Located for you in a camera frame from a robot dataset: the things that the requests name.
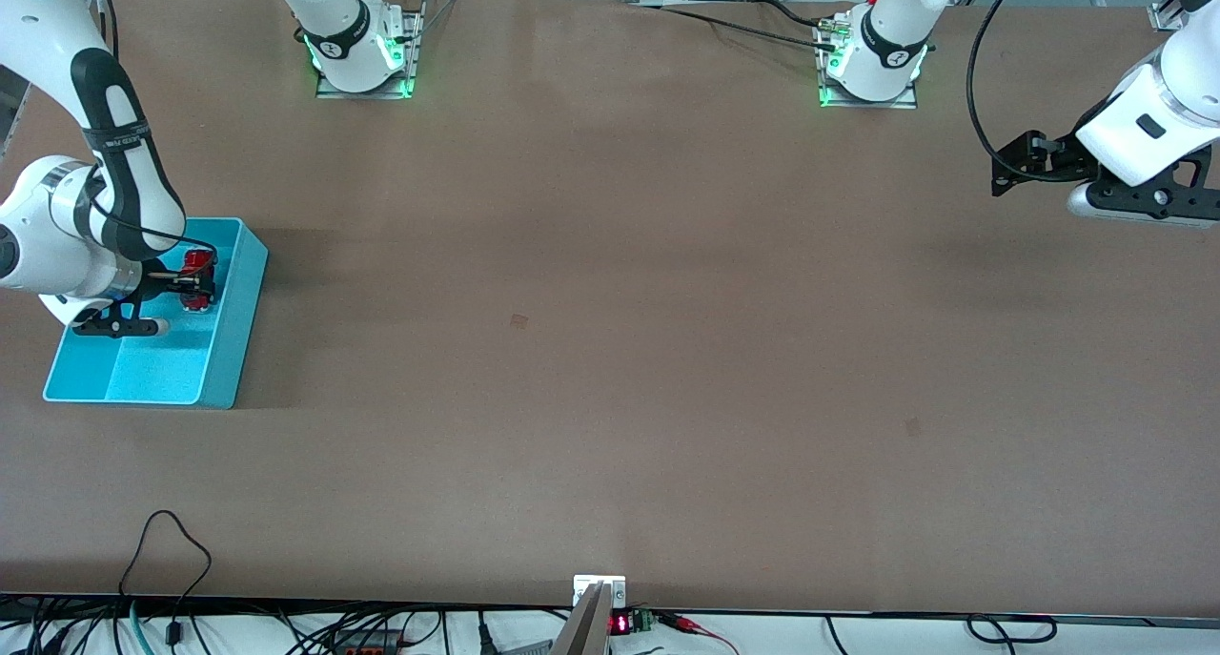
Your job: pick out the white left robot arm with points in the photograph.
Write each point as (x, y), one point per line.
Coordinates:
(882, 54)

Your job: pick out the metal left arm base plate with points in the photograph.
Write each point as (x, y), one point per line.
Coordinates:
(831, 97)

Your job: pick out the grey camera mounting bracket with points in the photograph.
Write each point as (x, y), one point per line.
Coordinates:
(591, 626)

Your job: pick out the blue plastic box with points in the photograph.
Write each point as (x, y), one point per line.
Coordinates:
(172, 369)

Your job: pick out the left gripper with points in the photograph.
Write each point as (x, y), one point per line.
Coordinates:
(1060, 160)

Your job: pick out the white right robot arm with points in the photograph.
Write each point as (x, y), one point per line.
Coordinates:
(38, 26)

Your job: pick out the black left camera bracket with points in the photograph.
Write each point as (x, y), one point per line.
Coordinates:
(1158, 197)

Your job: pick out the red digit display module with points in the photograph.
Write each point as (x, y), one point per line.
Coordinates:
(621, 624)

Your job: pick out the aluminium frame corner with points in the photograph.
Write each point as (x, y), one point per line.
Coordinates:
(1163, 16)

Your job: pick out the black camera bracket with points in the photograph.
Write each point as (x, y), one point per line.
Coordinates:
(1158, 197)
(114, 328)

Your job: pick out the red beetle toy car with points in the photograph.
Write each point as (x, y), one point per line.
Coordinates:
(198, 259)

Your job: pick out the black orange connector block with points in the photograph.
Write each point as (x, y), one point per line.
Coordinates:
(367, 644)

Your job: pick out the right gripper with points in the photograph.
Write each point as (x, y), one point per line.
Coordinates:
(163, 278)

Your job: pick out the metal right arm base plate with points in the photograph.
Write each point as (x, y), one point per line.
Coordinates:
(405, 59)

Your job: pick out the black right camera bracket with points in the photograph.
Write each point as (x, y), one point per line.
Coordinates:
(114, 328)

